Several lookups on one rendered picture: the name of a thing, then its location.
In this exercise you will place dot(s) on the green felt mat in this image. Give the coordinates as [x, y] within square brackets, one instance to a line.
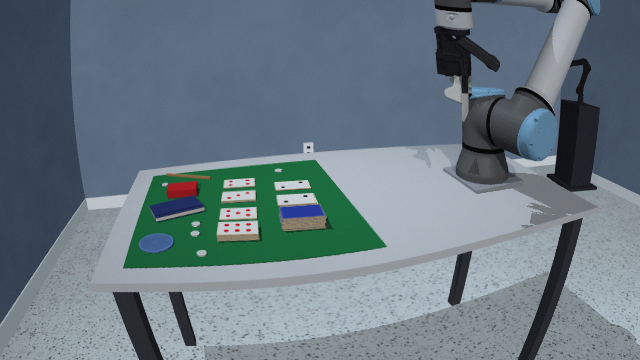
[346, 230]

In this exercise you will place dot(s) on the blue round disc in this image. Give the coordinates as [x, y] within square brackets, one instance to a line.
[156, 243]

